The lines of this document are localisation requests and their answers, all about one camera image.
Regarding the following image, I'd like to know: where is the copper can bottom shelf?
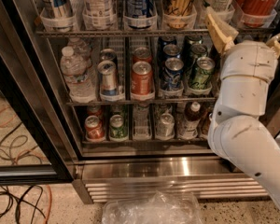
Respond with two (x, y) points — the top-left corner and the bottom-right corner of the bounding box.
(201, 112), (212, 139)

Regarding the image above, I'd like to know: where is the brown bottle white cap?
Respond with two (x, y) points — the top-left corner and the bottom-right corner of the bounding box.
(177, 102), (201, 140)

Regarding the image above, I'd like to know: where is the green can front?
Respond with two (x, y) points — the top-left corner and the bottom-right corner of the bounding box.
(189, 57), (215, 90)

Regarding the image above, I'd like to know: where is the red can bottom shelf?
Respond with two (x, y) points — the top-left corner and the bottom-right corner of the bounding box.
(84, 116), (105, 140)

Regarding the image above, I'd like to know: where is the orange cable on floor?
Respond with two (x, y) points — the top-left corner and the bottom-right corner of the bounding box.
(41, 184), (53, 224)

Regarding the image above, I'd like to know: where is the blue pepsi can front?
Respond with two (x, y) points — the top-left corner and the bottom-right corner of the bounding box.
(161, 58), (184, 91)

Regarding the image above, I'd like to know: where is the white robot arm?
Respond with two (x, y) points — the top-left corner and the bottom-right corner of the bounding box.
(204, 7), (280, 210)

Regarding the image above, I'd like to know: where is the gold can top shelf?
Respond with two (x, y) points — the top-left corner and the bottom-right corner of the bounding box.
(162, 0), (194, 29)

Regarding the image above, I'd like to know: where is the fridge glass door left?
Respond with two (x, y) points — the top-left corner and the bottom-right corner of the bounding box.
(0, 7), (75, 185)

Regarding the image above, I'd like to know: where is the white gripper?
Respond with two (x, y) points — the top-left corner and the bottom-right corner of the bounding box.
(204, 7), (280, 84)

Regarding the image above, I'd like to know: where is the green can bottom shelf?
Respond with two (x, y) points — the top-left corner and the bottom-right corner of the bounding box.
(109, 115), (128, 139)

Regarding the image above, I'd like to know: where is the silver blue can front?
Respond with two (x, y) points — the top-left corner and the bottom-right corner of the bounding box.
(98, 60), (119, 96)

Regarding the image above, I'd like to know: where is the clear plastic bag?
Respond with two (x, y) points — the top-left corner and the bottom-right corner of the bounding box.
(102, 191), (203, 224)

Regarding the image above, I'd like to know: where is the clear plastic water bottle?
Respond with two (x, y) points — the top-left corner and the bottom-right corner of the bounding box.
(60, 46), (96, 103)

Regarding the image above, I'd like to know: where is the stainless steel fridge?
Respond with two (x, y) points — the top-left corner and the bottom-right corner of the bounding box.
(0, 0), (280, 205)

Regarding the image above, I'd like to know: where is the blue silver can top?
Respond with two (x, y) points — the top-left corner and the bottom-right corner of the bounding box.
(125, 0), (154, 29)

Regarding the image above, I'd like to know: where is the silver can bottom shelf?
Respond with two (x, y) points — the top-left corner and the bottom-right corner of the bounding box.
(157, 113), (175, 138)

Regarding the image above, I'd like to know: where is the blue white can top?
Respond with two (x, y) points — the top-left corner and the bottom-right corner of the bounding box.
(40, 0), (74, 33)

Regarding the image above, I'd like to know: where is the black cable on floor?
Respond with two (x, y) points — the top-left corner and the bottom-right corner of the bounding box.
(0, 184), (48, 224)

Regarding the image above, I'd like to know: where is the orange soda can front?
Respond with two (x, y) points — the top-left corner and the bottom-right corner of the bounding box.
(132, 62), (153, 95)

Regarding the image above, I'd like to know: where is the white labelled can top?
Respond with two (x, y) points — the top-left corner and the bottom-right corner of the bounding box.
(83, 0), (116, 30)

